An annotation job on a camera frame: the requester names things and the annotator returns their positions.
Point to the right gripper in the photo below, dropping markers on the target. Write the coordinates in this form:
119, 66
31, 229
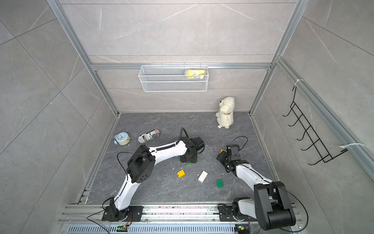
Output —
220, 157

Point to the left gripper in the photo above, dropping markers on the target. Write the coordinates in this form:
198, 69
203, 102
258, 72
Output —
184, 160

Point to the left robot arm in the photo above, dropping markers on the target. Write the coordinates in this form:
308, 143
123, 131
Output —
140, 167

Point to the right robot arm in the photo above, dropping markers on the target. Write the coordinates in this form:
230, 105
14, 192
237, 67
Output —
271, 205

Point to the yellow stepped lego brick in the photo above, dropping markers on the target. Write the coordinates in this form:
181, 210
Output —
181, 173

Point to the white long lego brick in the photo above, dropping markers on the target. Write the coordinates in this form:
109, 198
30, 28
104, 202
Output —
202, 176

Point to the green flat lego brick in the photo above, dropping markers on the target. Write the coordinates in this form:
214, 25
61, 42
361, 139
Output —
219, 183

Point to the white plush toy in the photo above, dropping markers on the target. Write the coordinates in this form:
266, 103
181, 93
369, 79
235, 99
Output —
225, 114

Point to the small toy car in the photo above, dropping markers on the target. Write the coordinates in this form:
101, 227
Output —
149, 136

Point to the tape roll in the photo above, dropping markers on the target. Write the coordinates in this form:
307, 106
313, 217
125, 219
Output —
122, 139

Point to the yellow sponge in basket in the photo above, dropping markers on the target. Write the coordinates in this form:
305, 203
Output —
195, 73

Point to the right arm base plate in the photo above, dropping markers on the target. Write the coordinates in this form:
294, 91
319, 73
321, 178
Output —
237, 212

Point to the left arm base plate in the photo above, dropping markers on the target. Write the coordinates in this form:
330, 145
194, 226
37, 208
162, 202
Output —
132, 213

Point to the white wire mesh basket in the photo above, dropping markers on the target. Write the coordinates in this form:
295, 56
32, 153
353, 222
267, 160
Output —
171, 78

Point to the black wire hook rack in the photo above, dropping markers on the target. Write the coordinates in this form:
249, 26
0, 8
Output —
310, 133

